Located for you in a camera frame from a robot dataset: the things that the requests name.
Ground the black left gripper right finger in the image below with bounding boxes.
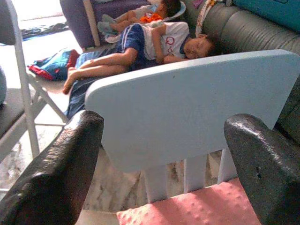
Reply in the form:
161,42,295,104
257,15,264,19
223,113,300,225

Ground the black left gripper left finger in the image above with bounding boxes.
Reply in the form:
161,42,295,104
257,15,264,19
0,109,105,225

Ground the pink dotted plush pillow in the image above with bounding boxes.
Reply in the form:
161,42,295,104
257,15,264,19
116,179,262,225

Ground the dark grey leather sofa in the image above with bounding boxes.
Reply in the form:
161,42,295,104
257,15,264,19
185,0,300,139

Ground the white folding chair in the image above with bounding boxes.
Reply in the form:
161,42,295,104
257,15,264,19
0,0,70,195

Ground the grey round cushion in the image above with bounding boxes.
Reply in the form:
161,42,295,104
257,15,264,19
0,67,7,105

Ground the red and blue cloth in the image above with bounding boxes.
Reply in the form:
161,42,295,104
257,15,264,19
27,48,80,82

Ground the light blue small wooden chair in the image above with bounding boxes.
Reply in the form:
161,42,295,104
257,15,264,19
84,49,300,203

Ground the dark crumpled cloth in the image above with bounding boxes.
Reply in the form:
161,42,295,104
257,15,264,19
21,22,70,39

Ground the purple armchair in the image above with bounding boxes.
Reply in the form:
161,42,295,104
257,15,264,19
60,0,165,49

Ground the light blue baby lounger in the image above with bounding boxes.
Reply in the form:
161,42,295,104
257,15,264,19
97,1,187,44

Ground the teal cushion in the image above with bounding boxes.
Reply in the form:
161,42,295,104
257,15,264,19
233,0,300,26

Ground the patterned white cloth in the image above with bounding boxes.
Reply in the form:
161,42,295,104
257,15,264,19
195,0,225,38

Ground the sleeping child in white shirt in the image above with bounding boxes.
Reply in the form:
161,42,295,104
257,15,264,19
62,21,218,95

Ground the sleeping child in orange clothes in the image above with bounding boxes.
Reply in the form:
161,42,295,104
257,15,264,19
102,0,182,32

